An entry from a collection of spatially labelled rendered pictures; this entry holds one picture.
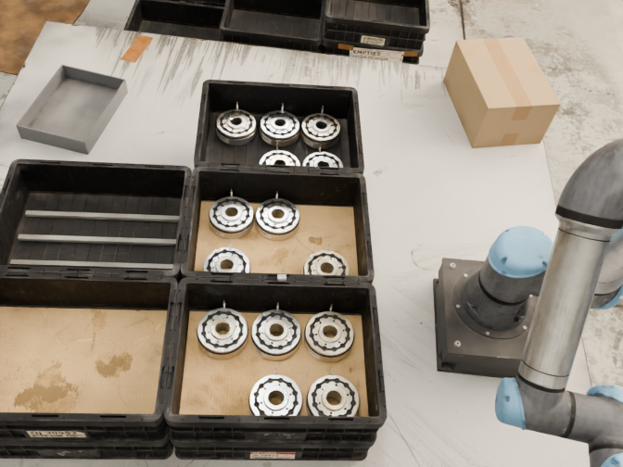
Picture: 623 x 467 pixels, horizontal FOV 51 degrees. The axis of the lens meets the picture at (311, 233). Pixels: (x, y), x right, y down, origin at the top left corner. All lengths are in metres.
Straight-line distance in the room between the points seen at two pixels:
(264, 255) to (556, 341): 0.69
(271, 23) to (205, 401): 1.89
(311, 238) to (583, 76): 2.39
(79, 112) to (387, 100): 0.92
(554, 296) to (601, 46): 2.95
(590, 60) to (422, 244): 2.24
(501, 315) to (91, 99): 1.30
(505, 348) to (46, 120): 1.37
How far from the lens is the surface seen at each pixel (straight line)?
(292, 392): 1.29
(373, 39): 2.60
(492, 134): 1.98
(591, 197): 1.01
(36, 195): 1.65
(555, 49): 3.76
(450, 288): 1.54
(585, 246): 1.03
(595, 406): 1.14
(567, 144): 3.23
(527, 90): 1.99
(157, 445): 1.32
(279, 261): 1.47
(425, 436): 1.47
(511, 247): 1.36
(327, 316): 1.37
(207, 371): 1.34
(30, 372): 1.40
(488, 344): 1.49
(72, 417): 1.23
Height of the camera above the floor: 2.05
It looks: 53 degrees down
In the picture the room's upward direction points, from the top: 8 degrees clockwise
